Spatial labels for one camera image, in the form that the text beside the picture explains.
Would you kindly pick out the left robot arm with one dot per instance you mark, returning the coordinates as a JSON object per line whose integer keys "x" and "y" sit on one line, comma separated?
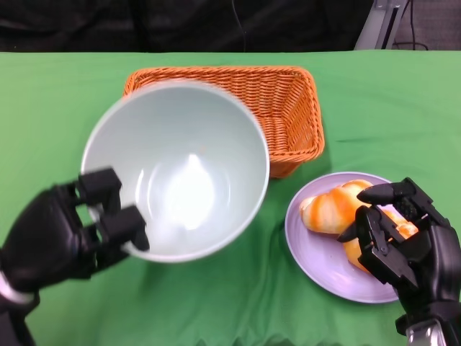
{"x": 11, "y": 320}

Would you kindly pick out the lavender plate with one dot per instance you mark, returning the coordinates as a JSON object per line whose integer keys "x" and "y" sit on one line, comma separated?
{"x": 317, "y": 259}

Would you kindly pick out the green tablecloth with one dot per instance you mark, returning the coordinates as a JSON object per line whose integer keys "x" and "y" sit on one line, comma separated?
{"x": 252, "y": 288}

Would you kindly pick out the pale green bowl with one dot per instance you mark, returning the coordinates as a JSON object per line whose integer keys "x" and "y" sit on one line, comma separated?
{"x": 180, "y": 144}

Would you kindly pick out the orange striped bread roll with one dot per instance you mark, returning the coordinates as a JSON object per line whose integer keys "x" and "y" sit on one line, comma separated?
{"x": 324, "y": 212}
{"x": 353, "y": 252}

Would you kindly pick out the black cloth backdrop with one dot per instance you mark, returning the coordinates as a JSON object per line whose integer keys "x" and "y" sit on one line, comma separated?
{"x": 108, "y": 21}

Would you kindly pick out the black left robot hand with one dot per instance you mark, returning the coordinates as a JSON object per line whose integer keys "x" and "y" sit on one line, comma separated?
{"x": 43, "y": 238}

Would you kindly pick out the orange wicker basket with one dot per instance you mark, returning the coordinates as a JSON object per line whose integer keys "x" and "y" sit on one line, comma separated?
{"x": 288, "y": 108}

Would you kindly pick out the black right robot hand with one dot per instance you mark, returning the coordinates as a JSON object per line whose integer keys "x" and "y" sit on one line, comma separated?
{"x": 432, "y": 266}

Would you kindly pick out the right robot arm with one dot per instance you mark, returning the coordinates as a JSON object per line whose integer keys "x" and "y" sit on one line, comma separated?
{"x": 425, "y": 331}

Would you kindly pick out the grey metal frame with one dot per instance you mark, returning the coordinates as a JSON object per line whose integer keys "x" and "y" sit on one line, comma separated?
{"x": 374, "y": 29}

